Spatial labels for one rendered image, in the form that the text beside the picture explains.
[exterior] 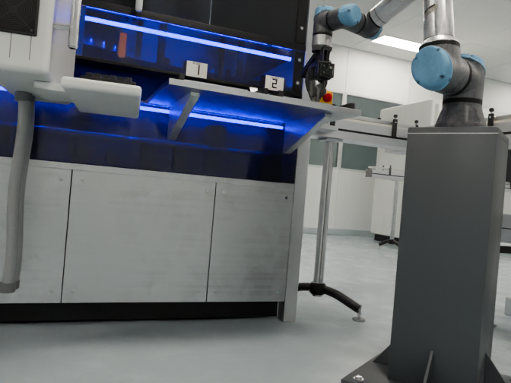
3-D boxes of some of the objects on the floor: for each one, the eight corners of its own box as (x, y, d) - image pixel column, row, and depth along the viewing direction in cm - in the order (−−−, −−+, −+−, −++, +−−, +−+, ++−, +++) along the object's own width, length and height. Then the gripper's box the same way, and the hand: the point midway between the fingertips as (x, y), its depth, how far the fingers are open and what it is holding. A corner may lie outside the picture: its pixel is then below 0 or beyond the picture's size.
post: (277, 318, 213) (315, -148, 214) (289, 318, 216) (327, -144, 216) (283, 321, 207) (323, -158, 208) (295, 321, 210) (334, -154, 210)
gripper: (317, 42, 175) (312, 100, 175) (338, 47, 178) (334, 104, 178) (306, 49, 183) (301, 104, 183) (327, 53, 186) (322, 107, 186)
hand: (314, 102), depth 183 cm, fingers closed
